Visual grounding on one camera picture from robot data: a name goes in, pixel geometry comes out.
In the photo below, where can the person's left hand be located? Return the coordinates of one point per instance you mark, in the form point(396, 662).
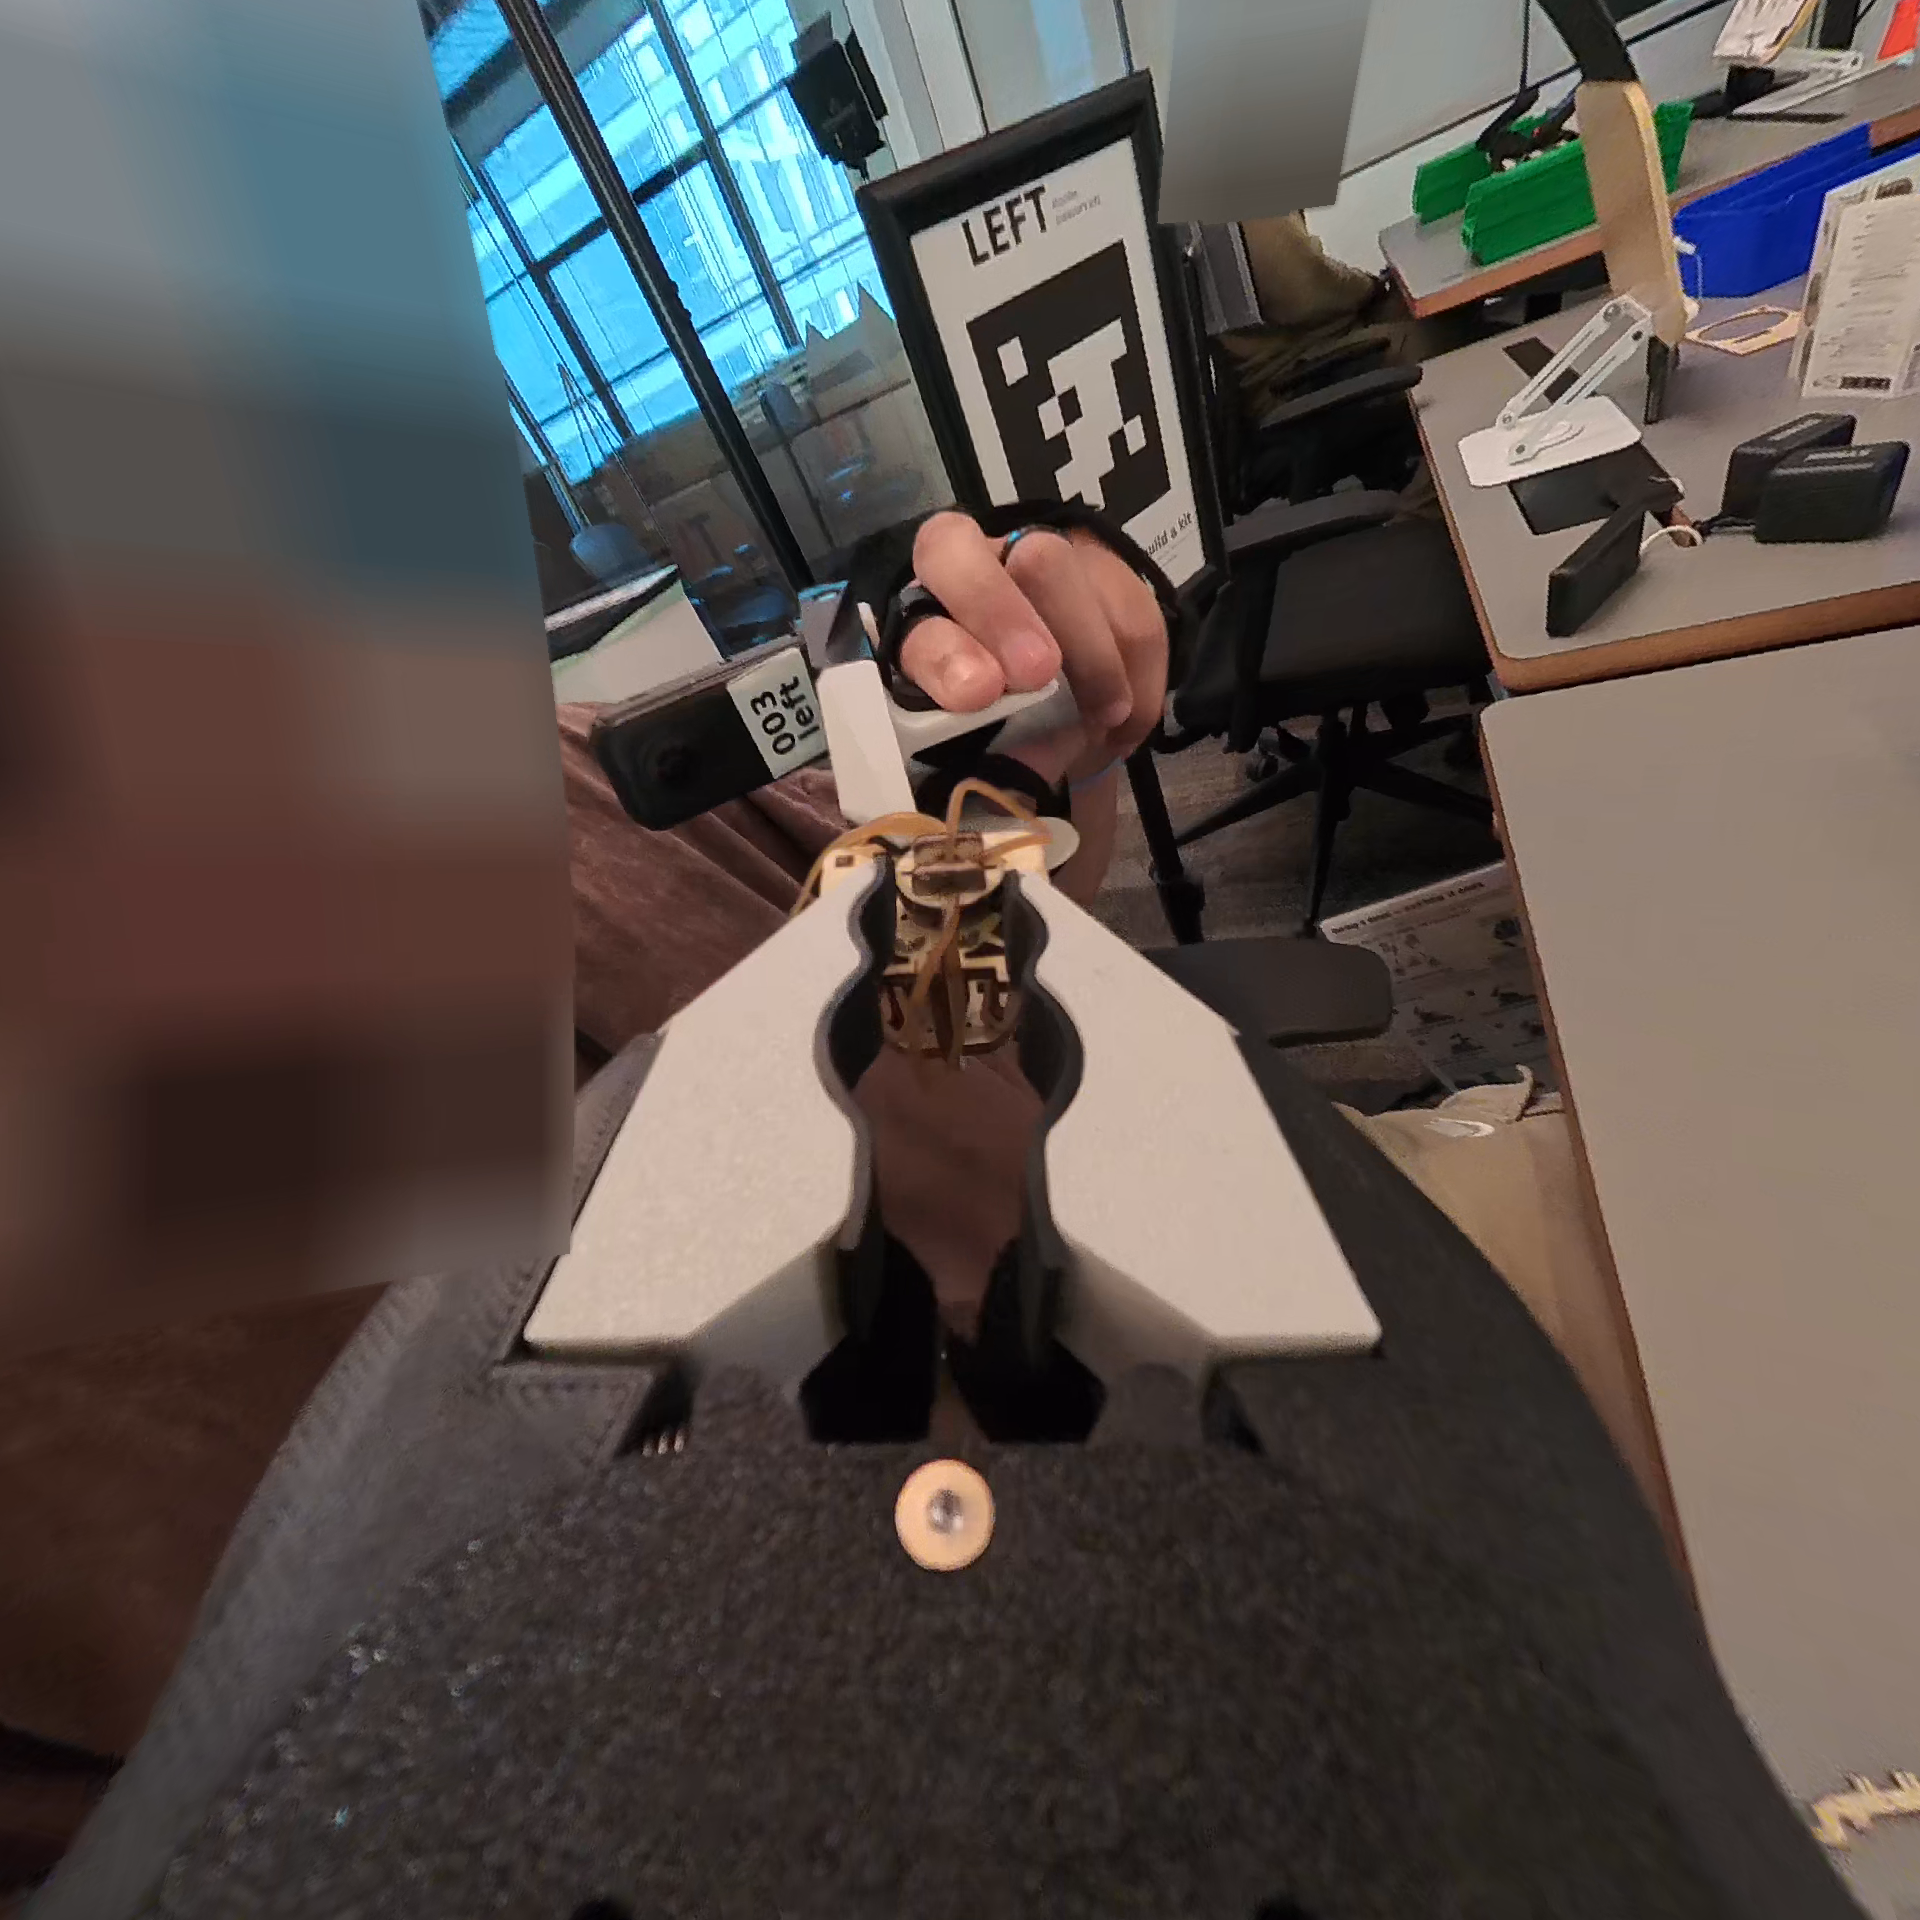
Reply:
point(1080, 630)

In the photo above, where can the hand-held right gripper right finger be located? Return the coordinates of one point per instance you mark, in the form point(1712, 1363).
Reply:
point(1200, 1200)

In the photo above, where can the printed white card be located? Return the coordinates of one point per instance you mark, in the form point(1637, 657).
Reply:
point(1861, 301)

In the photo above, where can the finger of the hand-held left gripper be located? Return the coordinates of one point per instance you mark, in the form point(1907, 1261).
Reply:
point(883, 780)

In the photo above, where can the notched wooden stick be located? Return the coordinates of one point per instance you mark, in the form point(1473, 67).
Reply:
point(1869, 1809)

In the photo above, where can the black mounted camera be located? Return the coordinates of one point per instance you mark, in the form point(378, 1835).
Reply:
point(837, 91)

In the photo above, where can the black office chair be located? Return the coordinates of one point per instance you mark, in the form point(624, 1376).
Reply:
point(1351, 600)
point(1274, 991)

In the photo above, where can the long blue plastic bin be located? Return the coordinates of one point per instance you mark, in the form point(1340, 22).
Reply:
point(1770, 240)

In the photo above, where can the person's brown sweater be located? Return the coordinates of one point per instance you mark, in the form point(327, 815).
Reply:
point(675, 901)

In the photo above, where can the small green plastic bin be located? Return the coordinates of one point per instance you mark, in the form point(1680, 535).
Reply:
point(1500, 195)

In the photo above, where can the white desk stand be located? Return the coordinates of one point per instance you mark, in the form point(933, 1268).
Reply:
point(1544, 443)

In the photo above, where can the black framed marker sign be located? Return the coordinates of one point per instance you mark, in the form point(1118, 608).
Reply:
point(1050, 301)

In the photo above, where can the tan rubber band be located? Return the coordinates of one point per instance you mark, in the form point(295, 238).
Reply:
point(939, 974)

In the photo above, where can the printed floor sheet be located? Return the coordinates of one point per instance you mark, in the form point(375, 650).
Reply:
point(1441, 974)

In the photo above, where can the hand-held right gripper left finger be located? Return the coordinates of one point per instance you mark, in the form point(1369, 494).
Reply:
point(704, 1200)

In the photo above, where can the person's left forearm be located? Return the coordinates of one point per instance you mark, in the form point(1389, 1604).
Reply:
point(1098, 841)

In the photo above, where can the tan wooden paddle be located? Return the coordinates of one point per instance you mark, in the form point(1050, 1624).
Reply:
point(1629, 195)

